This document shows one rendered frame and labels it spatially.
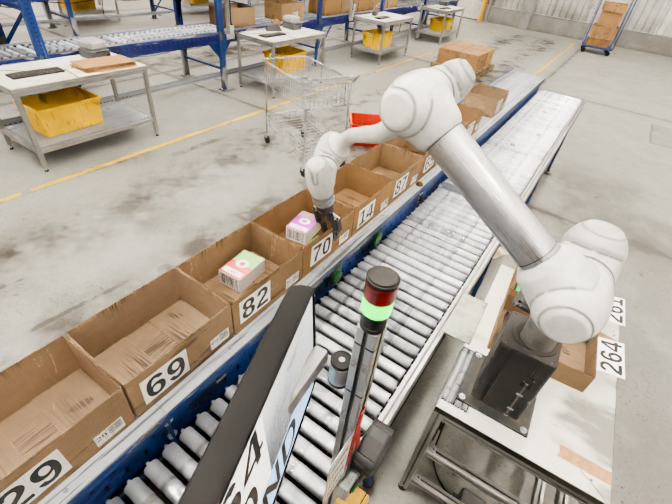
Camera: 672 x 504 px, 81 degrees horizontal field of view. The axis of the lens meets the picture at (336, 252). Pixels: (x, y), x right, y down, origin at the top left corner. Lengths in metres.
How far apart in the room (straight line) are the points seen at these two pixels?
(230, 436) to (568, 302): 0.74
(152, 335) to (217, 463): 1.06
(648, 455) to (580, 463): 1.28
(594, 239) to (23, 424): 1.64
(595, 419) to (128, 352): 1.69
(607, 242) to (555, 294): 0.24
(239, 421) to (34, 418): 1.01
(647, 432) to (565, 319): 2.09
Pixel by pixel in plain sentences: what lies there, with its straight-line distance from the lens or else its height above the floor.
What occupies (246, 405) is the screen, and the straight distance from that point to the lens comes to 0.58.
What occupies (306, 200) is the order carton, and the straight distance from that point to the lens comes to 2.02.
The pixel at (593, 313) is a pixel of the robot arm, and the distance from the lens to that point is 1.02.
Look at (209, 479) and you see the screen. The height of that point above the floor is 1.55.
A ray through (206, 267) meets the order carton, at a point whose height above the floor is 0.96.
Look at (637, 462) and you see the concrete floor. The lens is 2.89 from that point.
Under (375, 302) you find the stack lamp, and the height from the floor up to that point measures 1.63.
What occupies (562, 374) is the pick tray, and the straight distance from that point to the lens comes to 1.83.
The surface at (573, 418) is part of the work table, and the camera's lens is 1.79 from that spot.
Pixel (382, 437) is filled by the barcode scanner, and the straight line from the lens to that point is 1.08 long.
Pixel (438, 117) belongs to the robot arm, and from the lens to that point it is 0.97.
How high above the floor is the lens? 2.05
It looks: 39 degrees down
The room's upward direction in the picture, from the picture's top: 7 degrees clockwise
